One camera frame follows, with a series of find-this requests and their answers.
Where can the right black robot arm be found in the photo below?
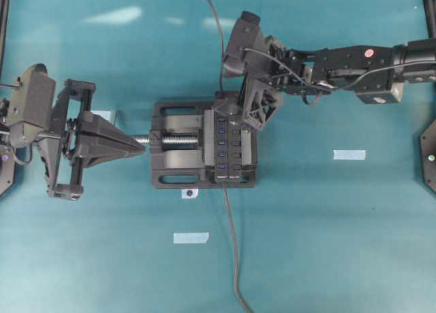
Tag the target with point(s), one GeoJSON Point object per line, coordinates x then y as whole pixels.
{"type": "Point", "coordinates": [375, 74]}

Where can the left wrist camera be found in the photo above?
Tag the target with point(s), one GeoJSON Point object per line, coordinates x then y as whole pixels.
{"type": "Point", "coordinates": [30, 105]}

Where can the blue tape strip right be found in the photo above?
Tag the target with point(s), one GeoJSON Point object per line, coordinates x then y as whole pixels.
{"type": "Point", "coordinates": [349, 154]}

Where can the blue tape strip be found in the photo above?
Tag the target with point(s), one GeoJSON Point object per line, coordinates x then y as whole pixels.
{"type": "Point", "coordinates": [190, 238]}
{"type": "Point", "coordinates": [349, 154]}
{"type": "Point", "coordinates": [109, 115]}

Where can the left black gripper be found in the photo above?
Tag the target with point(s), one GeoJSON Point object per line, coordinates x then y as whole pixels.
{"type": "Point", "coordinates": [55, 143]}

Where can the white sticker with black dot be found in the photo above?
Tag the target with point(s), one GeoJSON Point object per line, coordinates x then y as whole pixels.
{"type": "Point", "coordinates": [189, 193]}

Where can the black multiport USB hub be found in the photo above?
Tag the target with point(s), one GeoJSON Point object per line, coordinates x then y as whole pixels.
{"type": "Point", "coordinates": [228, 147]}

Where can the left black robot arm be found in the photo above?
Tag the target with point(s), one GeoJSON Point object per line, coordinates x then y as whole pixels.
{"type": "Point", "coordinates": [10, 157]}

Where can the black frame post left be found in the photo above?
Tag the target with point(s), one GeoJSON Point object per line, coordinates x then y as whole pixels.
{"type": "Point", "coordinates": [4, 9]}

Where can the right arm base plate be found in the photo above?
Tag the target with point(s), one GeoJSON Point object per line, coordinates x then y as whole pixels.
{"type": "Point", "coordinates": [427, 155]}

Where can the steel vise lead screw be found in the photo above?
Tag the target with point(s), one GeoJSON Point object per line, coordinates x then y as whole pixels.
{"type": "Point", "coordinates": [170, 140]}

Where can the black frame post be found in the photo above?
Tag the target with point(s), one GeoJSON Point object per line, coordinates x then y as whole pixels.
{"type": "Point", "coordinates": [4, 9]}
{"type": "Point", "coordinates": [429, 9]}

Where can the black frame post right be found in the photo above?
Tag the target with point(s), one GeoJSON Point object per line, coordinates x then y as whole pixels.
{"type": "Point", "coordinates": [429, 9]}

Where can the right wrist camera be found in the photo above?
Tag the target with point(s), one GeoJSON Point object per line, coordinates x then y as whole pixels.
{"type": "Point", "coordinates": [246, 34]}

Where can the blue tape strip left upper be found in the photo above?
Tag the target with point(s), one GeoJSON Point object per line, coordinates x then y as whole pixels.
{"type": "Point", "coordinates": [109, 115]}

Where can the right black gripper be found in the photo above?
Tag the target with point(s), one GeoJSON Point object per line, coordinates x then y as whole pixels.
{"type": "Point", "coordinates": [274, 69]}

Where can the black bench vise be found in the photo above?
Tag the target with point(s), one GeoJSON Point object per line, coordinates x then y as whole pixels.
{"type": "Point", "coordinates": [193, 166]}

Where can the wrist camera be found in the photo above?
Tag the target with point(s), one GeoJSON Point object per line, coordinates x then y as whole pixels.
{"type": "Point", "coordinates": [30, 105]}
{"type": "Point", "coordinates": [246, 34]}

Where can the blue tape strip bottom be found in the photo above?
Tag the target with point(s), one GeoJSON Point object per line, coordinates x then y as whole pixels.
{"type": "Point", "coordinates": [190, 238]}

